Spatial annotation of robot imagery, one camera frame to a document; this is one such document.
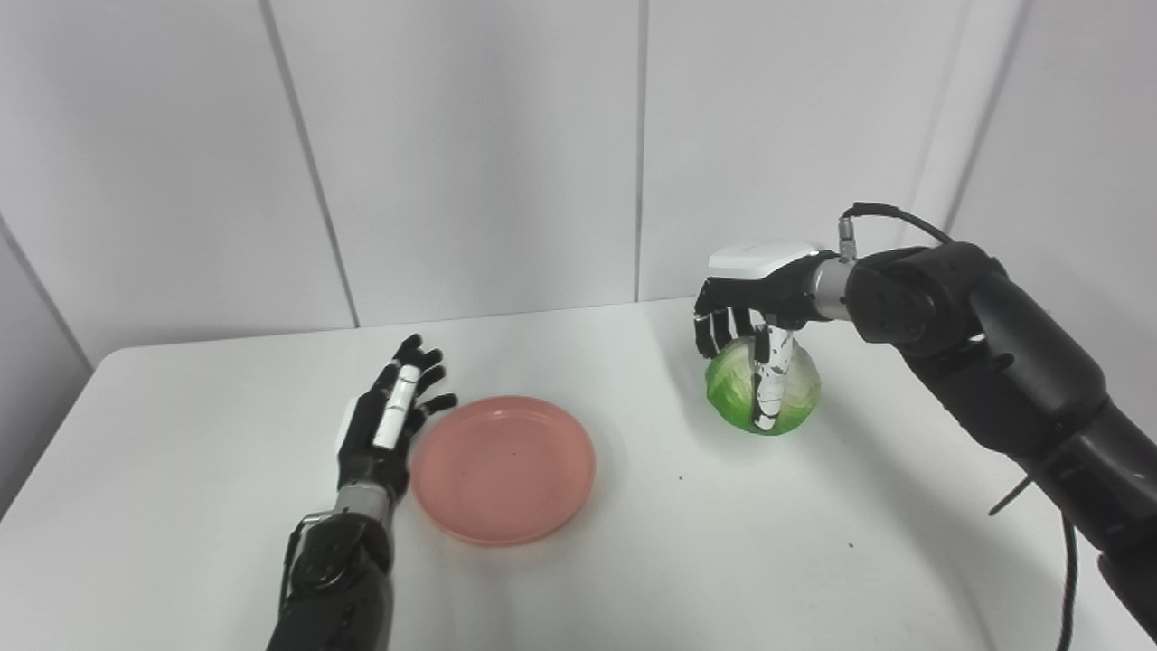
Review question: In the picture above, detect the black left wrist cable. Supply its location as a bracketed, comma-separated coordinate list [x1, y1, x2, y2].
[278, 510, 337, 616]

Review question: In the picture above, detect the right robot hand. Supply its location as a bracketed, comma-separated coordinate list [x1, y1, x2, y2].
[693, 240, 851, 432]

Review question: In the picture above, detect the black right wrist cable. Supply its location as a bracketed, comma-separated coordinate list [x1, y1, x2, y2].
[838, 202, 1080, 651]

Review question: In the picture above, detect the green white cabbage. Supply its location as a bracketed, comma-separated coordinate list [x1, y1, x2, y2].
[704, 336, 823, 437]

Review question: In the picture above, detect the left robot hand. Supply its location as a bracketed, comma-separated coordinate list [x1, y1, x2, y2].
[334, 334, 459, 503]

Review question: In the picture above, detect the pink plate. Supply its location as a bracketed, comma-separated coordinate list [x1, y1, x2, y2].
[409, 395, 597, 547]

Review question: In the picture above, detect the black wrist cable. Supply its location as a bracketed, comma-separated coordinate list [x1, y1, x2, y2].
[838, 202, 1080, 651]
[278, 510, 337, 616]

